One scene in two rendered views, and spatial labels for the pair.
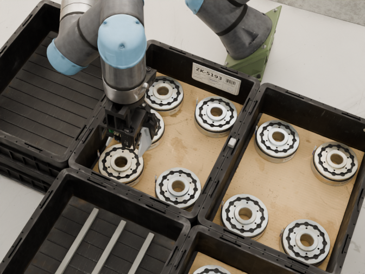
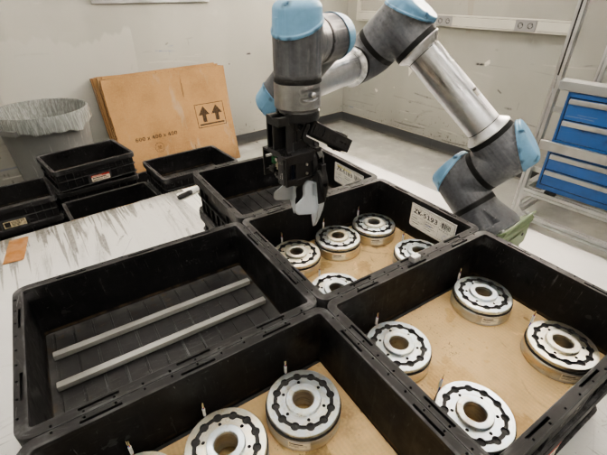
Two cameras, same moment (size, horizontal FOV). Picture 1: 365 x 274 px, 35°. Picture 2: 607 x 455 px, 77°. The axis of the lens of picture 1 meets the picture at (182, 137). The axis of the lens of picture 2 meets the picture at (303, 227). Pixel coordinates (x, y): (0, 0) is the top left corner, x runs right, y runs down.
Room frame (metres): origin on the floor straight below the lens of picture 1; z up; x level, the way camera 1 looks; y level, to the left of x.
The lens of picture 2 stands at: (0.11, -0.27, 1.34)
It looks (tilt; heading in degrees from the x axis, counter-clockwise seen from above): 32 degrees down; 36
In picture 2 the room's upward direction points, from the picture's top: straight up
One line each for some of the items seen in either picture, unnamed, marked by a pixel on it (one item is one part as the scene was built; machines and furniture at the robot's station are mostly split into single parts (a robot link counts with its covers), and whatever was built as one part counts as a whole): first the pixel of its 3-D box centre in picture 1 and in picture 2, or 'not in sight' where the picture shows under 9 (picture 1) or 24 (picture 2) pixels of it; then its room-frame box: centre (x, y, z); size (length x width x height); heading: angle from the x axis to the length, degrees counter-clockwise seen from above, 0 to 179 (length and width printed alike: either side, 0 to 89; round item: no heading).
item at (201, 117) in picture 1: (216, 113); (418, 253); (0.80, -0.08, 0.86); 0.10 x 0.10 x 0.01
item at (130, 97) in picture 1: (126, 82); (298, 97); (0.62, 0.11, 1.19); 0.08 x 0.08 x 0.05
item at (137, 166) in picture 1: (120, 163); (296, 253); (0.65, 0.13, 0.86); 0.10 x 0.10 x 0.01
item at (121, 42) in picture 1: (123, 51); (298, 41); (0.62, 0.11, 1.27); 0.09 x 0.08 x 0.11; 8
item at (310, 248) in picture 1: (306, 240); (474, 413); (0.49, -0.28, 0.86); 0.05 x 0.05 x 0.01
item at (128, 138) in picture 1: (125, 111); (294, 145); (0.61, 0.11, 1.11); 0.09 x 0.08 x 0.12; 163
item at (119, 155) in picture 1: (120, 162); (296, 251); (0.65, 0.13, 0.86); 0.05 x 0.05 x 0.01
